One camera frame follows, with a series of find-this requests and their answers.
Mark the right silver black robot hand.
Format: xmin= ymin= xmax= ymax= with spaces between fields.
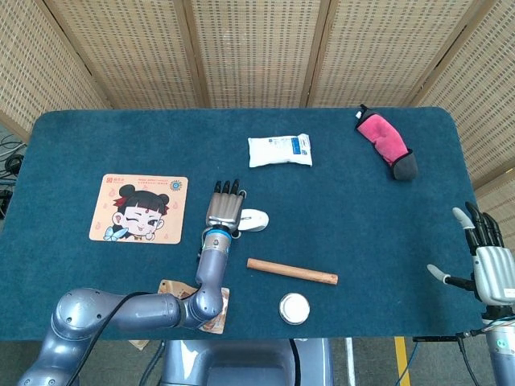
xmin=426 ymin=202 xmax=515 ymax=310

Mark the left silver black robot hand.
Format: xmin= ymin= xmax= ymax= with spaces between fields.
xmin=204 ymin=179 xmax=247 ymax=239

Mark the white computer mouse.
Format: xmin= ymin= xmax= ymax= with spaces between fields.
xmin=237 ymin=209 xmax=270 ymax=232

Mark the cartoon girl mouse pad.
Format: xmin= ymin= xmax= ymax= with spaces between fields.
xmin=89 ymin=173 xmax=189 ymax=244

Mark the white tissue pack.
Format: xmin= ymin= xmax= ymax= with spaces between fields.
xmin=247 ymin=133 xmax=313 ymax=169

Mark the wooden rolling pin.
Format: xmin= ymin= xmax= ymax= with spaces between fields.
xmin=246 ymin=257 xmax=339 ymax=285

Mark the peanut butter spout pouch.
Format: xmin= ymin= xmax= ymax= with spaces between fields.
xmin=156 ymin=280 xmax=231 ymax=335

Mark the dark blue felt table cover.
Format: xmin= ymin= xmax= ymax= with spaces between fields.
xmin=0 ymin=105 xmax=494 ymax=342

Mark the round metal tin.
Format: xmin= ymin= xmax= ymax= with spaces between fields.
xmin=278 ymin=292 xmax=311 ymax=325

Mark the grey robot torso base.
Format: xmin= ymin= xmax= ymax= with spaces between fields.
xmin=160 ymin=337 xmax=335 ymax=386

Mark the woven bamboo folding screen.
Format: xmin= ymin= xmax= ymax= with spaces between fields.
xmin=0 ymin=0 xmax=515 ymax=242

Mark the pink grey cloth mitt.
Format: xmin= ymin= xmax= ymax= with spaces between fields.
xmin=354 ymin=104 xmax=418 ymax=182

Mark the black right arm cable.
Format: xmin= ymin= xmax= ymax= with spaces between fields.
xmin=454 ymin=327 xmax=490 ymax=386

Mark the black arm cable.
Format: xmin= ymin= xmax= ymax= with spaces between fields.
xmin=454 ymin=327 xmax=490 ymax=386
xmin=76 ymin=292 xmax=142 ymax=386

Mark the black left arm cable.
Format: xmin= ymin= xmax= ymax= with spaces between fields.
xmin=76 ymin=292 xmax=142 ymax=386

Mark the black floor cables bundle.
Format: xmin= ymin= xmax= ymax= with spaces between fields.
xmin=0 ymin=134 xmax=27 ymax=220

